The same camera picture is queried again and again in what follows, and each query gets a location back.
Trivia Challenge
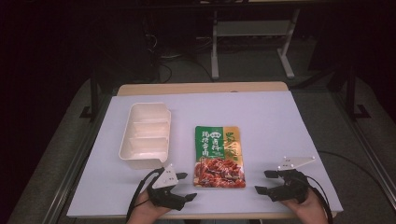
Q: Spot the aluminium frame rail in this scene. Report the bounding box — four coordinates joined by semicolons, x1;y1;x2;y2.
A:
41;92;111;224
331;91;396;213

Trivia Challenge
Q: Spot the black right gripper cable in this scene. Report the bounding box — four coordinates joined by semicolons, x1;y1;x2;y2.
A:
304;175;334;224

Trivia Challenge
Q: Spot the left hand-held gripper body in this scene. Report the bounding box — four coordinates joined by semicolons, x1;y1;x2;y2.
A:
146;163;189;212

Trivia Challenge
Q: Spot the white divided plastic tray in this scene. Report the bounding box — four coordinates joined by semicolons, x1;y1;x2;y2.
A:
118;102;173;171

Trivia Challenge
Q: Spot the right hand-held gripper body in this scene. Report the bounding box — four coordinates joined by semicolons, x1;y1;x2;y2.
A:
267;156;317;205

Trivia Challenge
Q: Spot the black metal stand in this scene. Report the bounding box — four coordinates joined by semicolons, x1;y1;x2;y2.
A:
78;70;105;121
345;64;372;121

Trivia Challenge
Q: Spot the person's right hand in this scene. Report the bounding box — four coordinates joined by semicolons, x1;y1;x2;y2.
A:
281;188;330;224

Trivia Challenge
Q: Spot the white metal frame stand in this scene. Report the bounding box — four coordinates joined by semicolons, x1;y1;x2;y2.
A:
210;7;302;80

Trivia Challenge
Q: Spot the thin black floor cable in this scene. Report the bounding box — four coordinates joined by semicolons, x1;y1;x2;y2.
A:
317;150;396;204

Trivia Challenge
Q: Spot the white table cover sheet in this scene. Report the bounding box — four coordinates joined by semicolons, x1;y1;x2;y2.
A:
66;90;345;219

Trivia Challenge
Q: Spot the black looped floor cable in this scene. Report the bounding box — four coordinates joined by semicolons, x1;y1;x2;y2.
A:
158;55;216;84

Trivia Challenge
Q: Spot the green and red food packet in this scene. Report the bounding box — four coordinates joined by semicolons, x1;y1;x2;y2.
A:
192;125;247;189

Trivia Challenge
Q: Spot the person's left hand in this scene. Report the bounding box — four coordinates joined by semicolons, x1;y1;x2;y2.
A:
126;189;172;224

